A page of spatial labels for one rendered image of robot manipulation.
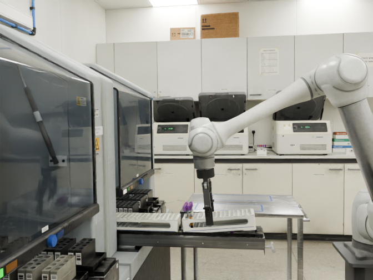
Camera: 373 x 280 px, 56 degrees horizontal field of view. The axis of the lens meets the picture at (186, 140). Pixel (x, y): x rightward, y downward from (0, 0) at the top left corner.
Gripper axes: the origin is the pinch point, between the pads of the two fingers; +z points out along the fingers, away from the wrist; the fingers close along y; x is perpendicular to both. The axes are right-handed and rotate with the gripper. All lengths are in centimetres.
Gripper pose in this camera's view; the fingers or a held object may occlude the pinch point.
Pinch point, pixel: (210, 216)
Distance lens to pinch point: 152.2
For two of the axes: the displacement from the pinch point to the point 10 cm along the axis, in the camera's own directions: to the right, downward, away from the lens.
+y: 1.3, -0.5, 9.9
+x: -9.9, 1.0, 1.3
